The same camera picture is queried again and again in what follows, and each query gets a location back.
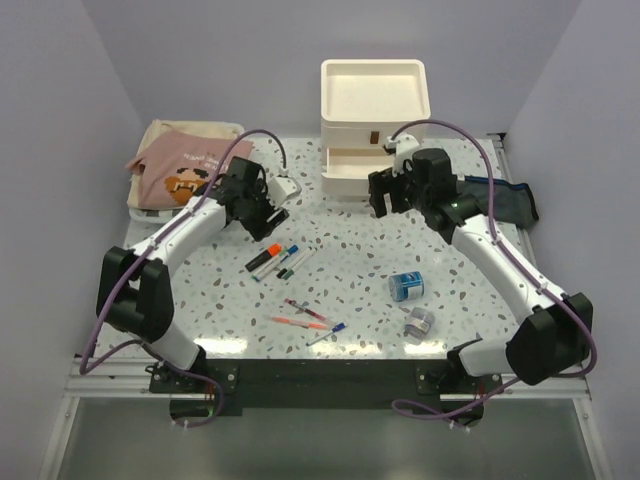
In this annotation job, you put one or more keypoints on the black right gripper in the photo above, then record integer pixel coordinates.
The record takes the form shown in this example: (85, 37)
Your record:
(381, 184)

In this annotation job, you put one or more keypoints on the cream drawer organizer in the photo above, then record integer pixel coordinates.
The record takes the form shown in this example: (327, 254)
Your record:
(364, 101)

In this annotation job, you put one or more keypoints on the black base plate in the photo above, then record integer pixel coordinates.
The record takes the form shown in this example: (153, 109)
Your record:
(315, 384)

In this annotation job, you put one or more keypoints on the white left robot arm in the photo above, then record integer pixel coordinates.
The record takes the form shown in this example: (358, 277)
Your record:
(135, 293)

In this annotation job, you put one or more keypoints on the dark green cap marker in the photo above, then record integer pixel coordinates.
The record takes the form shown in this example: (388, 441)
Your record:
(299, 263)

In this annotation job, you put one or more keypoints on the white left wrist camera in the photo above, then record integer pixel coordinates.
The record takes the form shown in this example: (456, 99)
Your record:
(282, 189)

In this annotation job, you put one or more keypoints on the blue cap ballpoint pen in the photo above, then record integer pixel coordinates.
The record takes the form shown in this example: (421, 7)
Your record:
(334, 330)

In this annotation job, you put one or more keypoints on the blue cap white marker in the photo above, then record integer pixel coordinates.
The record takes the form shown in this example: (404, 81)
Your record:
(291, 250)

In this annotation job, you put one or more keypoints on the green cap white marker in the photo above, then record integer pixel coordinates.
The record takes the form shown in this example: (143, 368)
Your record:
(272, 262)

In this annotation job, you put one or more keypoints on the blue label can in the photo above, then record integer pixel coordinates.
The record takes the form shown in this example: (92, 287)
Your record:
(406, 286)

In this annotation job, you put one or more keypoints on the white laundry tray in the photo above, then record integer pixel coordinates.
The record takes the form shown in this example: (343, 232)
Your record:
(150, 215)

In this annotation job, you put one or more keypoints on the dark red pen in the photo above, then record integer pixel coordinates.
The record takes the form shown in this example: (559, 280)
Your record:
(308, 311)

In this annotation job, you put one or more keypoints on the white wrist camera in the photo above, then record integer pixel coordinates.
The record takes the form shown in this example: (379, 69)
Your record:
(402, 147)
(282, 189)

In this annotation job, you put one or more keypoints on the aluminium frame rail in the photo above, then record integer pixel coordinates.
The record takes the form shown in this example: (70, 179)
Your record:
(127, 378)

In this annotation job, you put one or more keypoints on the clear tape roll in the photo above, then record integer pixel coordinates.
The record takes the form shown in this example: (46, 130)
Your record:
(418, 323)

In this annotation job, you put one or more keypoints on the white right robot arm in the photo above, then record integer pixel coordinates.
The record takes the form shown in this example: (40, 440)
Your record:
(554, 328)

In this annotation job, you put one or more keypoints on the orange black highlighter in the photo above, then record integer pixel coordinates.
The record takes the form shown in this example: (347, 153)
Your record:
(263, 257)

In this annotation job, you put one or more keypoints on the pink printed t-shirt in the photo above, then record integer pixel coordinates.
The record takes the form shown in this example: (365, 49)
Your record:
(168, 172)

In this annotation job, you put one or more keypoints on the grey pencil pouch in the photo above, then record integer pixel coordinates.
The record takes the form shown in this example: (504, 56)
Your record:
(513, 203)

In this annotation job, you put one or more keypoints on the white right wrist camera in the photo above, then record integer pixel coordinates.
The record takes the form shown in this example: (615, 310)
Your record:
(402, 147)

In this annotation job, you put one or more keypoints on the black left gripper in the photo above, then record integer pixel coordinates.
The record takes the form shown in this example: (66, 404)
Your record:
(258, 229)

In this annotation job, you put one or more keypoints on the orange pen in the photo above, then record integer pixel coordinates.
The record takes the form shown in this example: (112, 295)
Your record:
(298, 323)

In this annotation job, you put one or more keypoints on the black cap white marker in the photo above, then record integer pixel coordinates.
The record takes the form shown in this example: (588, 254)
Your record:
(295, 260)

